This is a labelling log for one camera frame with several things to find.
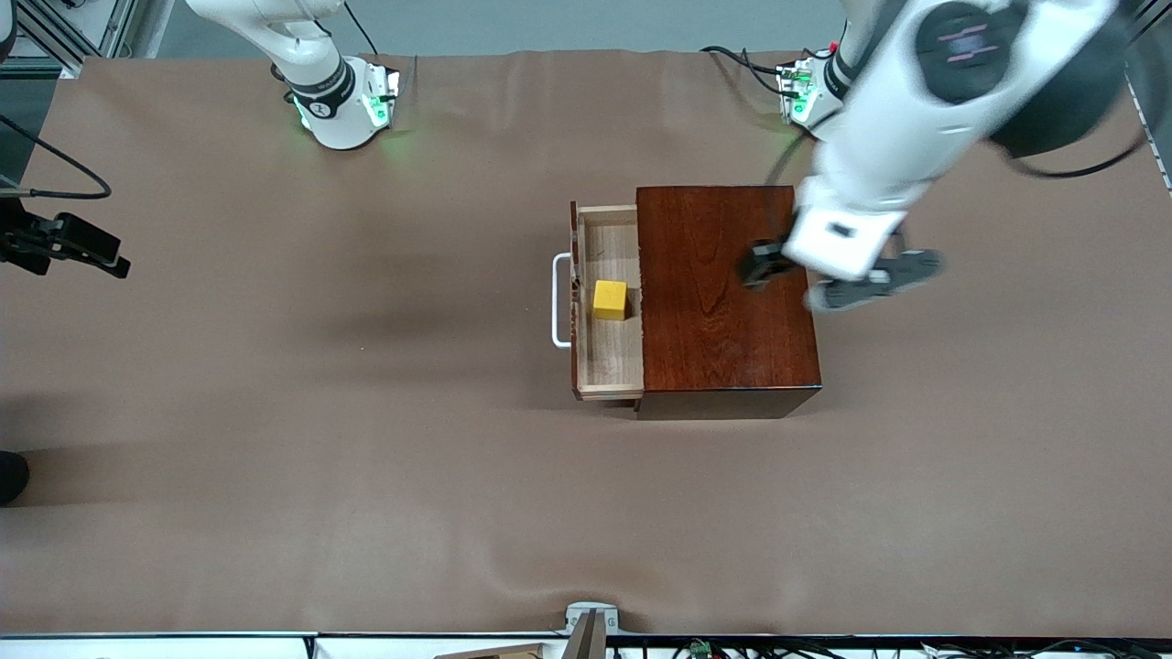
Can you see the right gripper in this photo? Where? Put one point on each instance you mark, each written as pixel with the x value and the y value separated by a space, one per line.
pixel 35 240

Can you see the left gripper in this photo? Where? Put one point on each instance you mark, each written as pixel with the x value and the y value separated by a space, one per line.
pixel 762 263

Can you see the yellow block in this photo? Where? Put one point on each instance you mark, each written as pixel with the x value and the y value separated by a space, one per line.
pixel 610 299

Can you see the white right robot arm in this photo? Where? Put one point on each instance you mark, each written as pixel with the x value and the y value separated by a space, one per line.
pixel 334 110

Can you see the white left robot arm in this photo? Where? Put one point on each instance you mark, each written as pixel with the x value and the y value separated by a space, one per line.
pixel 916 119

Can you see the dark brown wooden cabinet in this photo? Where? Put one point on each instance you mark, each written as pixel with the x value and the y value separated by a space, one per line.
pixel 732 311

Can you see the black round object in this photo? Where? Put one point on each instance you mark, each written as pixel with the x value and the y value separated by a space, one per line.
pixel 11 478

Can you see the brown table cover sheet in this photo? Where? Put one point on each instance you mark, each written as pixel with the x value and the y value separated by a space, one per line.
pixel 320 458

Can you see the brown wooden board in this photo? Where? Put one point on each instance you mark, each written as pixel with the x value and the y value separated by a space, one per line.
pixel 499 653

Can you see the black left camera mount plate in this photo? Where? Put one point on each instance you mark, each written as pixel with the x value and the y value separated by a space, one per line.
pixel 906 267

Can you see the aluminium frame profile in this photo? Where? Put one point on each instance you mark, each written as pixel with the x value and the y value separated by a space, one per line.
pixel 114 23

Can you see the grey metal clamp bracket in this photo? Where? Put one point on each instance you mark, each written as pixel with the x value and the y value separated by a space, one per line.
pixel 591 613

